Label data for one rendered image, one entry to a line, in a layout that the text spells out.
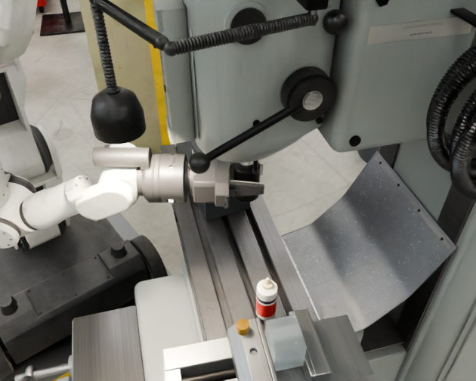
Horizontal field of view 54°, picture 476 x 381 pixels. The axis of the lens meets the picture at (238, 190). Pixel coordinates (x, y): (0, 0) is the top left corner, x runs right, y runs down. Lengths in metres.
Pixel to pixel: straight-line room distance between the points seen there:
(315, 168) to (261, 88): 2.27
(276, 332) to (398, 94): 0.41
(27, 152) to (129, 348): 0.56
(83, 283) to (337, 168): 1.81
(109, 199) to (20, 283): 0.88
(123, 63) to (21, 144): 1.36
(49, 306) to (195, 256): 0.60
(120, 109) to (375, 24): 0.34
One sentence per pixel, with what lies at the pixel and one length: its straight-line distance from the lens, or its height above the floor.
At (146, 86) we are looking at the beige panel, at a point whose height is 0.52.
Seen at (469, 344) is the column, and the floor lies 0.82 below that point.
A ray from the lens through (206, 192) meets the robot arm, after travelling 0.82.
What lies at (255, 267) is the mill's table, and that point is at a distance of 1.06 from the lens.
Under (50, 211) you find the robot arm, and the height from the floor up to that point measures 1.17.
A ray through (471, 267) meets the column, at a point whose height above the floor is 1.07.
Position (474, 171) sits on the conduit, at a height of 1.39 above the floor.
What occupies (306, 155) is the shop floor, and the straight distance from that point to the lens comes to 2.99.
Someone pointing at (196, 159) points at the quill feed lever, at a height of 1.39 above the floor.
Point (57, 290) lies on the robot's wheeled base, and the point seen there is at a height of 0.59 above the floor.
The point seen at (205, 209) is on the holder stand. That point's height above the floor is 0.99.
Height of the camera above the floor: 1.77
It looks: 41 degrees down
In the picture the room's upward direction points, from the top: straight up
